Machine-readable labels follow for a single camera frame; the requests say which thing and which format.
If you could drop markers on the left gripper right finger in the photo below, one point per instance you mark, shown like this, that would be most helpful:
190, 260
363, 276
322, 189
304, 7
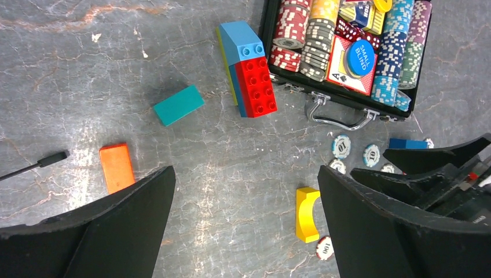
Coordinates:
374, 235

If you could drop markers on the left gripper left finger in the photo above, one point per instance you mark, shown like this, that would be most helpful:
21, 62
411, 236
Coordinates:
116, 236

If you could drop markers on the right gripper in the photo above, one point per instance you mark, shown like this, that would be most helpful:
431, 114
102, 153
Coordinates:
437, 180

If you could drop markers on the blue 10 poker chip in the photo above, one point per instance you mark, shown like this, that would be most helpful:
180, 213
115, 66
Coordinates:
371, 155
341, 146

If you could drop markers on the black poker chip case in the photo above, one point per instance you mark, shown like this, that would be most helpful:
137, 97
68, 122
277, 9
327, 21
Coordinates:
306, 42

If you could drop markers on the grey poker chip far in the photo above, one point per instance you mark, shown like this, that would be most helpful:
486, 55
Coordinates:
430, 143

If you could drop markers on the blue grey lego block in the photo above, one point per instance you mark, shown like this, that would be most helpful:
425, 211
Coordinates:
397, 143

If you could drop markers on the red poker chip near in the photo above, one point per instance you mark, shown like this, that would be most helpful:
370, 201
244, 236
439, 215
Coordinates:
324, 248

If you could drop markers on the yellow arch block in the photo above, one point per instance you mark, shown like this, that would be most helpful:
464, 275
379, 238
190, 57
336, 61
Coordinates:
306, 229

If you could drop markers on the orange block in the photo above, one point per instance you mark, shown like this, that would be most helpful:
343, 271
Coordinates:
117, 167

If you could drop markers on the white 1 poker chip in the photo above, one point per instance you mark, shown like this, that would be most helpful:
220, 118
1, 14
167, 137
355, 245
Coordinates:
338, 165

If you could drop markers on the green microphone on stand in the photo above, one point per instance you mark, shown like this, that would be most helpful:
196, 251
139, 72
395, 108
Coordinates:
44, 162

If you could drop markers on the blue small blind button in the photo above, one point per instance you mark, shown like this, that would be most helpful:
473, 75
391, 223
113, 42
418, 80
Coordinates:
359, 59

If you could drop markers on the teal block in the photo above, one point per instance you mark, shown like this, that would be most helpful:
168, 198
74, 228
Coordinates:
178, 105

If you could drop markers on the yellow dealer button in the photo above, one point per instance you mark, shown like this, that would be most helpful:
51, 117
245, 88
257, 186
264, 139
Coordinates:
383, 5

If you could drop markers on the red blue lego block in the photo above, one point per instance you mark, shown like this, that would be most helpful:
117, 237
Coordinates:
247, 69

